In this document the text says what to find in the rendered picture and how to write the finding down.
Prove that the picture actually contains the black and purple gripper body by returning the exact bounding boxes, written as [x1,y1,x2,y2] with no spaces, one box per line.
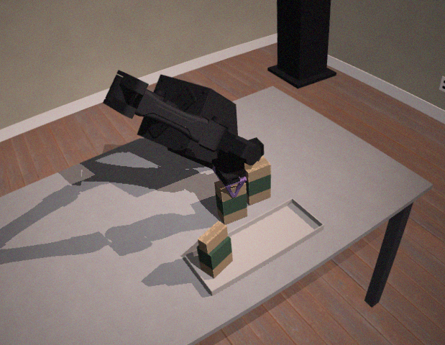
[212,154,246,186]

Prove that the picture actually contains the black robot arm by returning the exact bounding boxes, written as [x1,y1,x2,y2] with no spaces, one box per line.
[103,70,264,172]

